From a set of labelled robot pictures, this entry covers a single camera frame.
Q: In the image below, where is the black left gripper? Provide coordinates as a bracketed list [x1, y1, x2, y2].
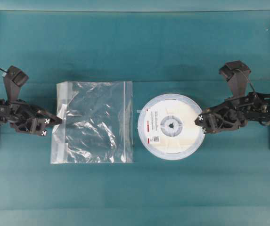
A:
[7, 100, 62, 136]

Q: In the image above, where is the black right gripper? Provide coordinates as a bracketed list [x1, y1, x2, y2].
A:
[194, 94, 267, 134]

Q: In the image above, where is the white reel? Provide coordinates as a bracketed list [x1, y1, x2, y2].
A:
[137, 94, 205, 160]

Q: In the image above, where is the clear zip bag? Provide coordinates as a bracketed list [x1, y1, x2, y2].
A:
[50, 81, 133, 164]

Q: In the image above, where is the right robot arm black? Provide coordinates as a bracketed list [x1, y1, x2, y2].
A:
[195, 92, 270, 134]

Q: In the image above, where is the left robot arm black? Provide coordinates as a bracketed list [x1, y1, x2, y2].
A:
[0, 99, 62, 136]

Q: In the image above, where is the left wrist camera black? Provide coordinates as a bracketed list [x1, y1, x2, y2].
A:
[3, 65, 29, 102]

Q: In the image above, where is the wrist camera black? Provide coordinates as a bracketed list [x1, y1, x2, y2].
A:
[219, 60, 251, 97]
[3, 65, 29, 102]

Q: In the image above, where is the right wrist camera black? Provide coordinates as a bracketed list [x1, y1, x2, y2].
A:
[219, 60, 251, 97]

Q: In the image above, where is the black camera cable right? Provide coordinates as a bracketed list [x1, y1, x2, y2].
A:
[240, 68, 258, 95]

